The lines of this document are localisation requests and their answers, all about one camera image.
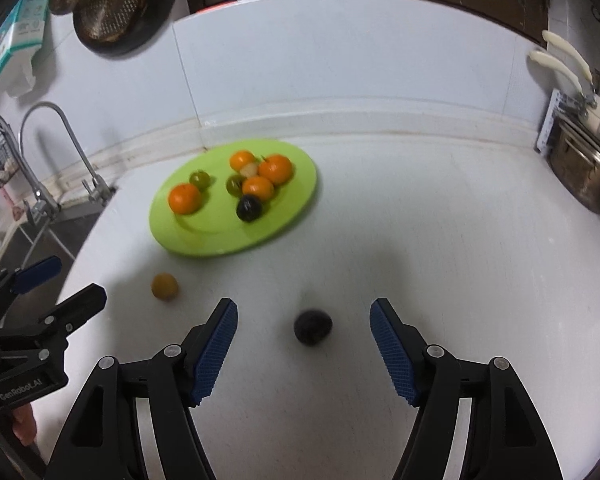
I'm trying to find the white handled knife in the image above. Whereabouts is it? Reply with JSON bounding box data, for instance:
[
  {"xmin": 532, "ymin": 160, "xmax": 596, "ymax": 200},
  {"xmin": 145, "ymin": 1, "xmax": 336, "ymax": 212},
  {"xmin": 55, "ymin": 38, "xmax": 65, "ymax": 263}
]
[
  {"xmin": 528, "ymin": 51, "xmax": 597, "ymax": 107},
  {"xmin": 542, "ymin": 29, "xmax": 593, "ymax": 84}
]

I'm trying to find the orange mandarin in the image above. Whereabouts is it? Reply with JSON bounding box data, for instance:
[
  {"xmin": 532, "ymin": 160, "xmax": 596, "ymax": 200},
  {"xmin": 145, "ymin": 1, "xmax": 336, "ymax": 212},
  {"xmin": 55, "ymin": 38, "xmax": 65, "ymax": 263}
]
[
  {"xmin": 230, "ymin": 150, "xmax": 256, "ymax": 172},
  {"xmin": 242, "ymin": 176, "xmax": 275, "ymax": 203},
  {"xmin": 168, "ymin": 183, "xmax": 202, "ymax": 216},
  {"xmin": 258, "ymin": 154, "xmax": 294, "ymax": 186}
]

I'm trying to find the black plum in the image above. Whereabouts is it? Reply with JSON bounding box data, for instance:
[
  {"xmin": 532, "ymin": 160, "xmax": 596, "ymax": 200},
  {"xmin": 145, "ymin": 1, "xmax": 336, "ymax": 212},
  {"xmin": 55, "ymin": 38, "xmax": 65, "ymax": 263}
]
[
  {"xmin": 236, "ymin": 194, "xmax": 263, "ymax": 223},
  {"xmin": 294, "ymin": 309, "xmax": 332, "ymax": 347}
]

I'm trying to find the thin chrome faucet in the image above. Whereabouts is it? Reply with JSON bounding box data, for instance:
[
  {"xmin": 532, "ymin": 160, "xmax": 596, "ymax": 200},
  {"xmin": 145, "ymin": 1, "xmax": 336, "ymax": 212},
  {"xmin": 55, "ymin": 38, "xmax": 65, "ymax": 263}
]
[{"xmin": 18, "ymin": 101, "xmax": 118, "ymax": 206}]

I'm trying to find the steel dish rack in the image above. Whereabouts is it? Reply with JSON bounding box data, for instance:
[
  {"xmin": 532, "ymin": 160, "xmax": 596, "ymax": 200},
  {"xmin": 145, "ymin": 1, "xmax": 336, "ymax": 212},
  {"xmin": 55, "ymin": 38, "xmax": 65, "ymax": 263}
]
[{"xmin": 534, "ymin": 68, "xmax": 600, "ymax": 162}]

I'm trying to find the steel sink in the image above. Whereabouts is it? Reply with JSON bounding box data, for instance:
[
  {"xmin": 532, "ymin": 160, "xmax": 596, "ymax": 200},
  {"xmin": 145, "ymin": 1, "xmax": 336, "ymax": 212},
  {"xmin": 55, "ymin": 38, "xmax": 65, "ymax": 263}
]
[{"xmin": 0, "ymin": 202, "xmax": 105, "ymax": 327}]

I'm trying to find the yellow green fruit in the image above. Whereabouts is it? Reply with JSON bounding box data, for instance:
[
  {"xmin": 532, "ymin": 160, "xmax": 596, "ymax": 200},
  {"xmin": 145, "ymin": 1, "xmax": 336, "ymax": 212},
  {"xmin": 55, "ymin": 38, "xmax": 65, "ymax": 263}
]
[{"xmin": 225, "ymin": 174, "xmax": 246, "ymax": 197}]

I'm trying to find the black frying pan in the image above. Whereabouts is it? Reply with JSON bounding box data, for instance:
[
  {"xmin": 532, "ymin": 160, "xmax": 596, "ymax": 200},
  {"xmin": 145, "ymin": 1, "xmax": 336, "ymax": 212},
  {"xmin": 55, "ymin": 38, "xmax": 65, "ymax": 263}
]
[{"xmin": 73, "ymin": 0, "xmax": 175, "ymax": 58}]

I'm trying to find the person left hand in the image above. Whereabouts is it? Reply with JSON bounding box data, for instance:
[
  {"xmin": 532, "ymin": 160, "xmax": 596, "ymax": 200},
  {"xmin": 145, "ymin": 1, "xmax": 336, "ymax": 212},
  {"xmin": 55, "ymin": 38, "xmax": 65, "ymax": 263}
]
[{"xmin": 12, "ymin": 404, "xmax": 38, "ymax": 446}]

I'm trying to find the brown round fruit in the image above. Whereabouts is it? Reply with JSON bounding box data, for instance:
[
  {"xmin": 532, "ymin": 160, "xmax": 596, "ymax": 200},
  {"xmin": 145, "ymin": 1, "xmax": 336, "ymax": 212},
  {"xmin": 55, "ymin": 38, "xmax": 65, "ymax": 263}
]
[{"xmin": 150, "ymin": 273, "xmax": 180, "ymax": 302}]

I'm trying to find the wall tissue pack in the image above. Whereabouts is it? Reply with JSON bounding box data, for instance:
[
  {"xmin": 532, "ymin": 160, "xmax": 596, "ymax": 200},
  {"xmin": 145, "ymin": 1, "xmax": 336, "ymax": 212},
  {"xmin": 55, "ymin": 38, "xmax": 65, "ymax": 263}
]
[{"xmin": 0, "ymin": 0, "xmax": 48, "ymax": 98}]

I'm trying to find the green small fruit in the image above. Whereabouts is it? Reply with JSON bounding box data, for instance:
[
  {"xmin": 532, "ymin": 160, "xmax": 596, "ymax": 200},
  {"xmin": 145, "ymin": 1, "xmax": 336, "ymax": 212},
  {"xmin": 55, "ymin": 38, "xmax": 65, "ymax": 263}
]
[{"xmin": 188, "ymin": 170, "xmax": 212, "ymax": 192}]

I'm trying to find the green plate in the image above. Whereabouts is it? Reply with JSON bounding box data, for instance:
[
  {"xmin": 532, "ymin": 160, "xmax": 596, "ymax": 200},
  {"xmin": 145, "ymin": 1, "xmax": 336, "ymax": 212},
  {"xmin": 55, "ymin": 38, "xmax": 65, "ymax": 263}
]
[{"xmin": 149, "ymin": 139, "xmax": 317, "ymax": 257}]

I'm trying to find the pale brown longan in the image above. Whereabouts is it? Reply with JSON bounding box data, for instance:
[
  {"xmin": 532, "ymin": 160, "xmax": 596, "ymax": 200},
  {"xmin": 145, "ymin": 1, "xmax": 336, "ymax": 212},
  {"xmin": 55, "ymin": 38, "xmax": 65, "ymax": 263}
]
[{"xmin": 239, "ymin": 162, "xmax": 258, "ymax": 178}]

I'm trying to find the steel pot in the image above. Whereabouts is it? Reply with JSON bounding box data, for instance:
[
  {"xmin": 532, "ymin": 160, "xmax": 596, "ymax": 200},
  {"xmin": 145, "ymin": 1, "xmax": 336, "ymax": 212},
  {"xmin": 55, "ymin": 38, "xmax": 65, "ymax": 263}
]
[{"xmin": 548, "ymin": 120, "xmax": 600, "ymax": 214}]

